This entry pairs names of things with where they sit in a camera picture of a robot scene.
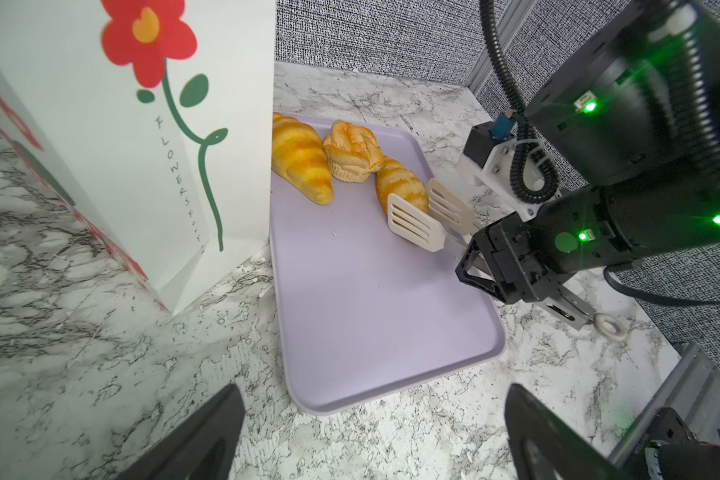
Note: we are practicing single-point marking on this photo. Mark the croissant top left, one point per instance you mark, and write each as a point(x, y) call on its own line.
point(299, 158)

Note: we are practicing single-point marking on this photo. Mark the croissant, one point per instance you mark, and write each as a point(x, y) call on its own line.
point(299, 158)
point(394, 178)

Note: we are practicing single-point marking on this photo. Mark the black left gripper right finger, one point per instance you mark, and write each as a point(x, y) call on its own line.
point(544, 447)

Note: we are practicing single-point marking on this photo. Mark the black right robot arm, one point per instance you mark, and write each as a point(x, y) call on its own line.
point(615, 159)

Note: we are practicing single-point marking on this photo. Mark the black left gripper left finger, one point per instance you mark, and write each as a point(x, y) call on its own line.
point(202, 447)

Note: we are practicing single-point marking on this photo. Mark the croissant top right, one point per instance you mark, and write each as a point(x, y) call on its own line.
point(394, 178)

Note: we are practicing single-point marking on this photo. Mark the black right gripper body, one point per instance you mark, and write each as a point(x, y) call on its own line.
point(513, 260)

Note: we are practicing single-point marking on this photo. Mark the white and metal tongs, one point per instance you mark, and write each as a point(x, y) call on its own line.
point(450, 224)

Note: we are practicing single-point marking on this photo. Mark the lilac plastic tray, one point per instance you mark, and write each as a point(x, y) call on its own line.
point(362, 312)

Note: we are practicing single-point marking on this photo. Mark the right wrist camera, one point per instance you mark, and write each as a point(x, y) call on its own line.
point(487, 158)

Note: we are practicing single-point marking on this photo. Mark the twisted bun top middle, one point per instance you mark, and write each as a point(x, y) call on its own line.
point(353, 152)

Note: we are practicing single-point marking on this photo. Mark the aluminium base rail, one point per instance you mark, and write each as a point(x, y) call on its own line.
point(677, 435)

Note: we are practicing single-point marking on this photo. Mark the white paper bag with rose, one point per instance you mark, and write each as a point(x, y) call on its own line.
point(150, 121)

